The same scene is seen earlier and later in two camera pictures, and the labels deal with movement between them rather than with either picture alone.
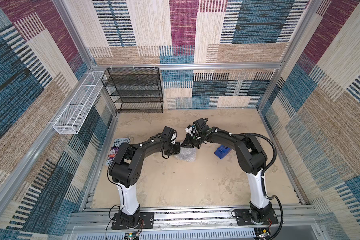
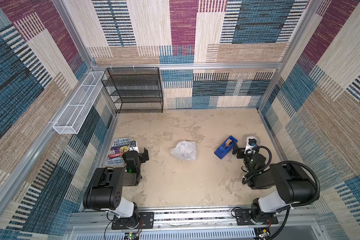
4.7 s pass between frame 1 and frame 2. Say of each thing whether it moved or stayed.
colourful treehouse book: stayed
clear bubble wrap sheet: stayed
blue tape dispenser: stayed
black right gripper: moved
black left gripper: moved
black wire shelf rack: stayed
